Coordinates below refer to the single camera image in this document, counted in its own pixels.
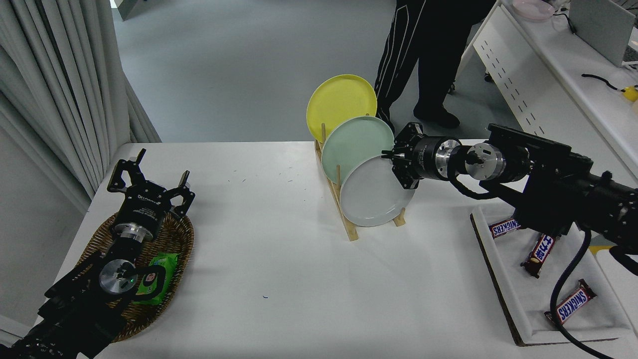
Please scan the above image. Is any brown wicker basket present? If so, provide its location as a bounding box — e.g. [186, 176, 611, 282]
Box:
[75, 212, 195, 343]

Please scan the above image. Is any green wet wipes pack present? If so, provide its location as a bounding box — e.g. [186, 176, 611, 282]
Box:
[132, 252, 179, 306]

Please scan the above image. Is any grey cabinet corner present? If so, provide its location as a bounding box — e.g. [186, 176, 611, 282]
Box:
[112, 0, 148, 21]

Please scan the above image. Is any grey plate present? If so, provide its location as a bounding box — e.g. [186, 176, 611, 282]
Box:
[339, 155, 415, 227]

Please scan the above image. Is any person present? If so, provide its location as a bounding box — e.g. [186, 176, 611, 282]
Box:
[374, 0, 496, 134]

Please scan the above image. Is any white perforated desk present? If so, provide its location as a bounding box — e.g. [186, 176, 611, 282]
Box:
[446, 0, 638, 180]

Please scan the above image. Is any wooden plate rack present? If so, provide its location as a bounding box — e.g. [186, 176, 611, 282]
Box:
[314, 123, 407, 242]

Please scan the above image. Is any snickers bar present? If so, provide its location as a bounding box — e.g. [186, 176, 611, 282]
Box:
[488, 218, 522, 238]
[544, 279, 597, 326]

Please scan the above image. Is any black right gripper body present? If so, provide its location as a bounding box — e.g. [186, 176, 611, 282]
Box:
[406, 137, 439, 179]

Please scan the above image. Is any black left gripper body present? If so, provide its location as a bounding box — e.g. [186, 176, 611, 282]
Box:
[116, 181, 173, 232]

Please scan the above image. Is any yellow plate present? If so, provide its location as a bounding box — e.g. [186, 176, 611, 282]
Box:
[306, 74, 378, 144]

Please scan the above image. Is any grey laptop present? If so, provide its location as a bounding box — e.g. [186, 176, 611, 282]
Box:
[568, 0, 636, 68]

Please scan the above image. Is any snack bar with white script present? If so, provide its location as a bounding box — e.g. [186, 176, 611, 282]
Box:
[521, 233, 556, 278]

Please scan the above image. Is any thin black desk cable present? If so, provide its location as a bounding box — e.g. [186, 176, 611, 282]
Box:
[551, 10, 578, 34]

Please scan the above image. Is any white foam tray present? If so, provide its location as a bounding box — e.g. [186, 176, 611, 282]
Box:
[470, 204, 634, 347]

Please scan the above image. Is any pink plate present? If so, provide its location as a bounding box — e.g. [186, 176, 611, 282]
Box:
[512, 0, 555, 20]

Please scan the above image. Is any grey curtain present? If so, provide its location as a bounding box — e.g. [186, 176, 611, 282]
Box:
[0, 0, 161, 215]

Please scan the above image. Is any pale green plate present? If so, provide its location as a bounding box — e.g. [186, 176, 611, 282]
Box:
[321, 116, 395, 185]

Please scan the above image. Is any black cable with plug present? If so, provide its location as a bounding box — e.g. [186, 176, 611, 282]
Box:
[581, 73, 626, 93]

